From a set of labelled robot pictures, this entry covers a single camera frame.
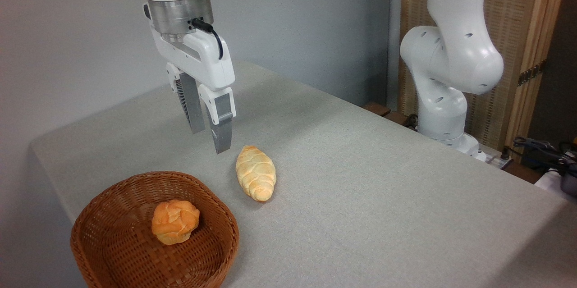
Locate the long croissant bread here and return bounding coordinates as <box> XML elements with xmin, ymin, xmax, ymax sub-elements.
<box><xmin>235</xmin><ymin>145</ymin><xmax>277</xmax><ymax>202</ymax></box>

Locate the brown woven wicker basket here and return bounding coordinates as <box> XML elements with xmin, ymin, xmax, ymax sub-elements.
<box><xmin>70</xmin><ymin>171</ymin><xmax>240</xmax><ymax>288</ymax></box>

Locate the wooden rattan folding screen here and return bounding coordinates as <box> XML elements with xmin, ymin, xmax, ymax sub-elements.
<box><xmin>397</xmin><ymin>0</ymin><xmax>571</xmax><ymax>162</ymax></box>

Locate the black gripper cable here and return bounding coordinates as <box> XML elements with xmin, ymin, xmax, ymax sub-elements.
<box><xmin>191</xmin><ymin>18</ymin><xmax>224</xmax><ymax>61</ymax></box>

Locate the black cable bundle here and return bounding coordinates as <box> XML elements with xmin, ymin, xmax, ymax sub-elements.
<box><xmin>513</xmin><ymin>136</ymin><xmax>577</xmax><ymax>177</ymax></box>

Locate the round orange bread bun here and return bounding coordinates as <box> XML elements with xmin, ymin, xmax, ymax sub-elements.
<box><xmin>151</xmin><ymin>200</ymin><xmax>200</xmax><ymax>246</ymax></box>

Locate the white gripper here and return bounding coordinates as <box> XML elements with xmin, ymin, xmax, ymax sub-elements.
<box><xmin>151</xmin><ymin>28</ymin><xmax>237</xmax><ymax>155</ymax></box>

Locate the grey tablecloth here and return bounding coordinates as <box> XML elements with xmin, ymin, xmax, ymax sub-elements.
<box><xmin>29</xmin><ymin>60</ymin><xmax>577</xmax><ymax>288</ymax></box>

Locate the brass screen hinge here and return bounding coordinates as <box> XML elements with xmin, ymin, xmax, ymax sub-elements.
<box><xmin>517</xmin><ymin>60</ymin><xmax>547</xmax><ymax>87</ymax></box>

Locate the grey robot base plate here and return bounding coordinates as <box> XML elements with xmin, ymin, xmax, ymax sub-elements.
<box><xmin>469</xmin><ymin>143</ymin><xmax>514</xmax><ymax>170</ymax></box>

